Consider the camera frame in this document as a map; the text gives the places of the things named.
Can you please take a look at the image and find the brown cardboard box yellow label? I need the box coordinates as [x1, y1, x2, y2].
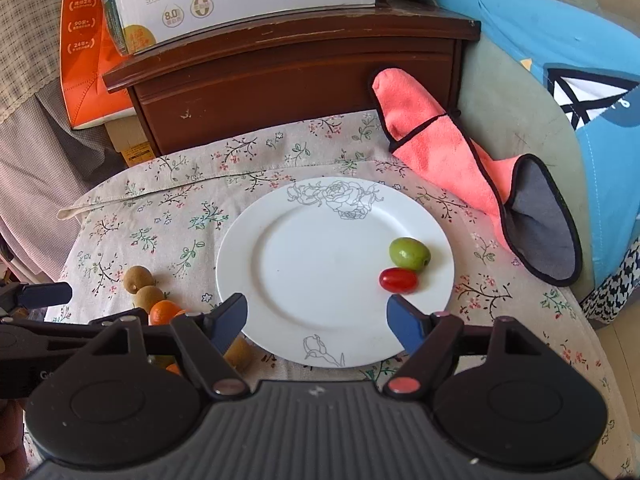
[104, 119, 157, 169]

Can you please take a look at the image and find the pink oven mitt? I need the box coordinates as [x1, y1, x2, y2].
[370, 68, 584, 287]

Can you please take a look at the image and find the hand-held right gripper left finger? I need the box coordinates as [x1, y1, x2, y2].
[85, 292, 249, 402]

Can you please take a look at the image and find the brown longan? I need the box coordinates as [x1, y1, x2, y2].
[222, 337, 254, 373]
[134, 286, 166, 313]
[123, 266, 153, 293]

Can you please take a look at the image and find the red cherry tomato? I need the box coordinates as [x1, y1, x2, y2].
[378, 267, 420, 294]

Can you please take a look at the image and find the blue cushion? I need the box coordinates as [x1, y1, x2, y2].
[392, 0, 640, 286]

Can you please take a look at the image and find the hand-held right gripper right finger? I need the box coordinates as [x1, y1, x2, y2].
[382, 294, 556, 401]

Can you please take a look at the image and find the black and white patterned fabric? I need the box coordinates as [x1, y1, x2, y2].
[579, 245, 640, 328]

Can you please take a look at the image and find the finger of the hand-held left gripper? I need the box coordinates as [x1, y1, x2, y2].
[0, 282, 74, 312]
[0, 324, 108, 357]

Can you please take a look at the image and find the floral cloth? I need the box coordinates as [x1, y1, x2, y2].
[44, 110, 623, 480]

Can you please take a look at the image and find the grey-green cushion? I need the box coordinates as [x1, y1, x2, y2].
[459, 35, 597, 303]

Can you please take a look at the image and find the orange cardboard box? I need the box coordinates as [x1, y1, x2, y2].
[60, 0, 137, 131]

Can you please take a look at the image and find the pink checked cloth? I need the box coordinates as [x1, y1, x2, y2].
[0, 77, 128, 286]

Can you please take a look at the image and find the white milk carton box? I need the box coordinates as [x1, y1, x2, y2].
[95, 0, 379, 57]

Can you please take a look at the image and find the beige checked curtain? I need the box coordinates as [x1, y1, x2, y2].
[0, 0, 71, 126]

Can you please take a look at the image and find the dark wooden nightstand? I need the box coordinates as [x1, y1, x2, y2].
[102, 0, 482, 158]

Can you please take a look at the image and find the white plate with flower print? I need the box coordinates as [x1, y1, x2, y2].
[216, 177, 455, 368]

